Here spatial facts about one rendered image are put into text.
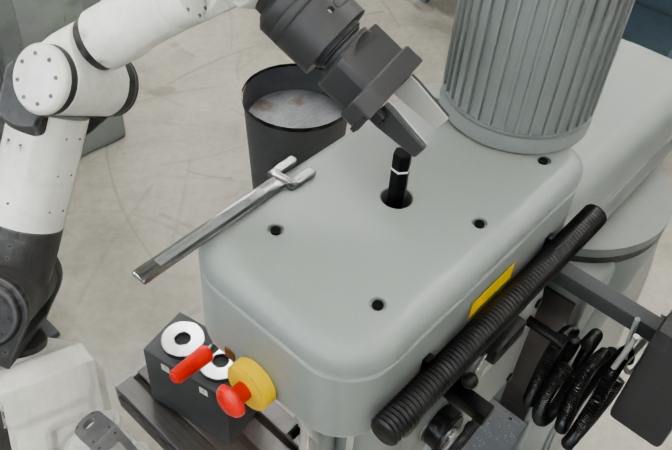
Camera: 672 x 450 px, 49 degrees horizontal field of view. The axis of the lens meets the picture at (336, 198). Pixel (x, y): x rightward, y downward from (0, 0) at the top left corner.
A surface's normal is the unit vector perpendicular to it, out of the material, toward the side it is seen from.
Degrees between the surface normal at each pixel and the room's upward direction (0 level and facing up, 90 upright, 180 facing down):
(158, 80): 0
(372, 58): 30
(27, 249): 71
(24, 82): 57
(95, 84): 80
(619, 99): 0
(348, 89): 90
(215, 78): 0
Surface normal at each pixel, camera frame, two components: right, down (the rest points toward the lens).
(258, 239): 0.06, -0.73
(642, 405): -0.67, 0.47
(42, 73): -0.40, 0.08
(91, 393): 0.81, -0.12
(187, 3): 0.86, -0.31
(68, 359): 0.49, -0.74
